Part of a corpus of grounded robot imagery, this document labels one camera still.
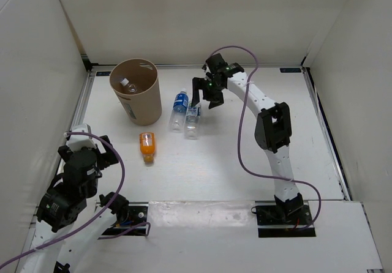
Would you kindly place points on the right aluminium frame rail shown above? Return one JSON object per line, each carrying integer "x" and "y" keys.
{"x": 334, "y": 153}

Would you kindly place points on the orange juice bottle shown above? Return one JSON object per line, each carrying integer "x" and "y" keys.
{"x": 147, "y": 146}

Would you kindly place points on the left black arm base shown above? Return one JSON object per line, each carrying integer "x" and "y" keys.
{"x": 131, "y": 219}

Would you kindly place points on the blue label plastic bottle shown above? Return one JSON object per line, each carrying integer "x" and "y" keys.
{"x": 179, "y": 110}

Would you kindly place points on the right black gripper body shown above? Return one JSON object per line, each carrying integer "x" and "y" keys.
{"x": 212, "y": 86}

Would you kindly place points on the left aluminium frame rail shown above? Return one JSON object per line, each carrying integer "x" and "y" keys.
{"x": 83, "y": 99}

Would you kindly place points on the brown cylindrical garbage bin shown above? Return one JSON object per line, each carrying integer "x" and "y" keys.
{"x": 144, "y": 108}

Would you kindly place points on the aluminium frame rail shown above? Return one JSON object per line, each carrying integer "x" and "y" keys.
{"x": 198, "y": 66}
{"x": 334, "y": 153}
{"x": 83, "y": 99}

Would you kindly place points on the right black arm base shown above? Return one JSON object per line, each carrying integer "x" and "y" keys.
{"x": 272, "y": 223}

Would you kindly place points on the clear unlabelled plastic bottle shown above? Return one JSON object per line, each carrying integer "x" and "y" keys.
{"x": 128, "y": 87}

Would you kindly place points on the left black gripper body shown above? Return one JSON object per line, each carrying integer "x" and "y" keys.
{"x": 93, "y": 187}

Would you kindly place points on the back aluminium frame rail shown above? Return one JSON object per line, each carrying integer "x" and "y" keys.
{"x": 198, "y": 66}

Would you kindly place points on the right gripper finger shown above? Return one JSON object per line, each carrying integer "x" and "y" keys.
{"x": 198, "y": 84}
{"x": 216, "y": 100}

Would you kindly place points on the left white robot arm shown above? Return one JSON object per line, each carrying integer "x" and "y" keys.
{"x": 56, "y": 245}

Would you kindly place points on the green label plastic bottle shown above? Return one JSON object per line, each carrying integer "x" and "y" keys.
{"x": 192, "y": 122}

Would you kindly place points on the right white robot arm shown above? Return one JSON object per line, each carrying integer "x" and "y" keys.
{"x": 273, "y": 127}

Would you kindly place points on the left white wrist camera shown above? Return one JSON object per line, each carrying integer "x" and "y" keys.
{"x": 78, "y": 142}

